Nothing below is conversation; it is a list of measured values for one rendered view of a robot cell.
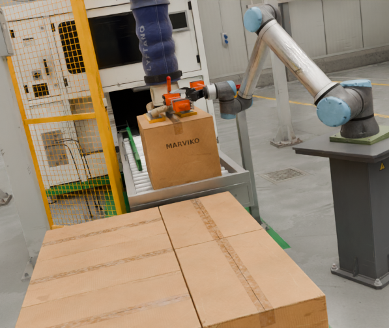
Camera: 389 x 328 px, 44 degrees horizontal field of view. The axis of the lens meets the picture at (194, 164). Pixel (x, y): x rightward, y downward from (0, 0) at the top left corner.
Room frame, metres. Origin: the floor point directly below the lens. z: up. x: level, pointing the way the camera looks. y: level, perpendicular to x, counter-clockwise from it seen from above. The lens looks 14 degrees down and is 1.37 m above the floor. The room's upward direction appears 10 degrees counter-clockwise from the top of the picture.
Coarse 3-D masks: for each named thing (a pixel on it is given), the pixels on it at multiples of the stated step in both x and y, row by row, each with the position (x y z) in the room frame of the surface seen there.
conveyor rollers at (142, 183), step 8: (136, 136) 4.71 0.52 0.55; (128, 144) 4.34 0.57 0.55; (136, 144) 4.26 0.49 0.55; (128, 152) 3.98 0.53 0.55; (128, 160) 3.70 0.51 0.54; (144, 160) 3.62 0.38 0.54; (136, 168) 3.37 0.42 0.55; (144, 168) 3.36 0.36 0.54; (224, 168) 2.99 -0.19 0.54; (136, 176) 3.17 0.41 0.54; (144, 176) 3.10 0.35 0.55; (136, 184) 2.98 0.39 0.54; (144, 184) 2.91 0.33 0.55; (136, 192) 2.81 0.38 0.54
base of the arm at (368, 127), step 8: (352, 120) 2.30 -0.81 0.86; (360, 120) 2.29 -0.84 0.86; (368, 120) 2.29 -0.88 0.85; (344, 128) 2.34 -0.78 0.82; (352, 128) 2.30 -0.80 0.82; (360, 128) 2.28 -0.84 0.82; (368, 128) 2.28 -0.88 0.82; (376, 128) 2.29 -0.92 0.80; (344, 136) 2.33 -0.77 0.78; (352, 136) 2.29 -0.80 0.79; (360, 136) 2.27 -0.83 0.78; (368, 136) 2.27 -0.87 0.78
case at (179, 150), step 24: (144, 120) 2.91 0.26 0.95; (168, 120) 2.74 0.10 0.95; (192, 120) 2.63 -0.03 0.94; (144, 144) 2.80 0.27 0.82; (168, 144) 2.61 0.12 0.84; (192, 144) 2.63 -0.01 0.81; (216, 144) 2.65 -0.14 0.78; (168, 168) 2.61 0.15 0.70; (192, 168) 2.63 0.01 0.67; (216, 168) 2.64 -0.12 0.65
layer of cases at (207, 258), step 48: (48, 240) 2.21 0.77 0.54; (96, 240) 2.10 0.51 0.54; (144, 240) 2.00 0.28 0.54; (192, 240) 1.91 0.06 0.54; (240, 240) 1.83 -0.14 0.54; (48, 288) 1.69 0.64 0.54; (96, 288) 1.62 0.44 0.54; (144, 288) 1.56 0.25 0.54; (192, 288) 1.50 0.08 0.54; (240, 288) 1.44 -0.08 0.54; (288, 288) 1.39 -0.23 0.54
